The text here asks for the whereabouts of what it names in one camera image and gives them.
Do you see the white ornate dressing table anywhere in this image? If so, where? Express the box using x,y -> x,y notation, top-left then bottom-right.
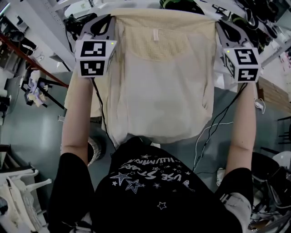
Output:
0,167 -> 53,233

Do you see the pile of white cloth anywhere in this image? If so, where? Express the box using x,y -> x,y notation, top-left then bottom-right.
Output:
26,70 -> 50,107

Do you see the open grey shell backpack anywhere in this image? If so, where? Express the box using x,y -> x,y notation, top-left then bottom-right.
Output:
251,151 -> 291,210

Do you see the wooden coat stand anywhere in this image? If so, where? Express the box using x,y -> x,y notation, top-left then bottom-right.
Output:
0,33 -> 70,89

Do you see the black star print t-shirt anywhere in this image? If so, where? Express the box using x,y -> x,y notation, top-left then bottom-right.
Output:
47,136 -> 253,233

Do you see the white cable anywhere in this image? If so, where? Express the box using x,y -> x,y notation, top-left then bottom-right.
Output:
194,121 -> 235,169

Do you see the brown cardboard sheet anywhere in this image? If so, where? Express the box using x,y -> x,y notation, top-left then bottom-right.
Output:
257,76 -> 291,108

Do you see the person's right forearm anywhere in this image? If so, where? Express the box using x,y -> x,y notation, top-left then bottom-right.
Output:
224,81 -> 257,176

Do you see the cream yellow shirt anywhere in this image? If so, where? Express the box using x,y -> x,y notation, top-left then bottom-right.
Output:
106,8 -> 218,149

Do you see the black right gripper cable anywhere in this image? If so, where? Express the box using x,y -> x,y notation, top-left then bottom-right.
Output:
191,82 -> 248,173

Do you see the black stool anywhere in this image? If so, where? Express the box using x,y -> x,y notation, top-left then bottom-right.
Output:
21,76 -> 67,110

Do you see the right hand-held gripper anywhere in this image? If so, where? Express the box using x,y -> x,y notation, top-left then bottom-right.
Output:
215,20 -> 261,83

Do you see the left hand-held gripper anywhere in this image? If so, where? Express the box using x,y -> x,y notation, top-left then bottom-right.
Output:
75,14 -> 118,78

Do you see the white woven laundry basket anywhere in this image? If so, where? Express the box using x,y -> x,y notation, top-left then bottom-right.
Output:
87,136 -> 107,167

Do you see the person's left forearm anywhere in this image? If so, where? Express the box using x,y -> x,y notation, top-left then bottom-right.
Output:
61,72 -> 95,165

